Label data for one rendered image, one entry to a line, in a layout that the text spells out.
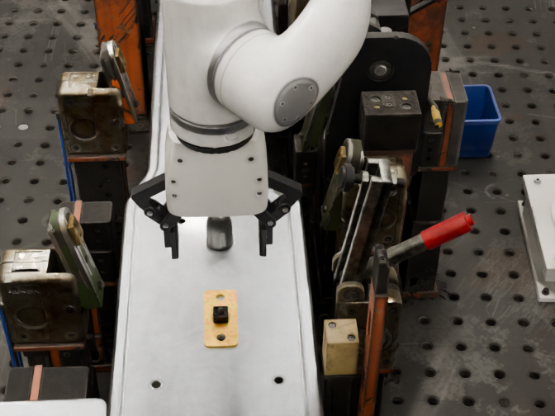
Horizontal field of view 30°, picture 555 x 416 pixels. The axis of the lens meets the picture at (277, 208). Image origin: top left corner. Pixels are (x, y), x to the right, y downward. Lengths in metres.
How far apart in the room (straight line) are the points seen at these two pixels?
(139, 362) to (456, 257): 0.71
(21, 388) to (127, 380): 0.12
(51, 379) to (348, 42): 0.52
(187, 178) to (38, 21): 1.30
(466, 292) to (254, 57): 0.87
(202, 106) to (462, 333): 0.77
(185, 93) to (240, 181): 0.12
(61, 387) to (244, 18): 0.48
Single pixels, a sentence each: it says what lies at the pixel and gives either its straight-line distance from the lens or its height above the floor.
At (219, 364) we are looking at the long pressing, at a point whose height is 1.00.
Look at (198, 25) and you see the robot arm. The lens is 0.87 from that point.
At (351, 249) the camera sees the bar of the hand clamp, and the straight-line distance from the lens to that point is 1.08.
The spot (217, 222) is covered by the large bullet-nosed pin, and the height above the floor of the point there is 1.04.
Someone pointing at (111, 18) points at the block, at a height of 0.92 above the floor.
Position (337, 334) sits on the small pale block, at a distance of 1.08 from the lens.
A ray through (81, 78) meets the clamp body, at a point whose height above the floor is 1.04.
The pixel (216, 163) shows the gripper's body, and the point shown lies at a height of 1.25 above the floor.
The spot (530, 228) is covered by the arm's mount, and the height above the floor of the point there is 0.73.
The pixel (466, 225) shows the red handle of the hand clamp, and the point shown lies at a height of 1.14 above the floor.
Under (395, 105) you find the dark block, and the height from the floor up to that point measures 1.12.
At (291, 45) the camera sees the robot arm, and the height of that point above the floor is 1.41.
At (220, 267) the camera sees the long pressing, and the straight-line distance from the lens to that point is 1.23.
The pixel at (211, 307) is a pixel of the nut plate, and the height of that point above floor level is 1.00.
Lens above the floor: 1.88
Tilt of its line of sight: 42 degrees down
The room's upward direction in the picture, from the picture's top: 1 degrees clockwise
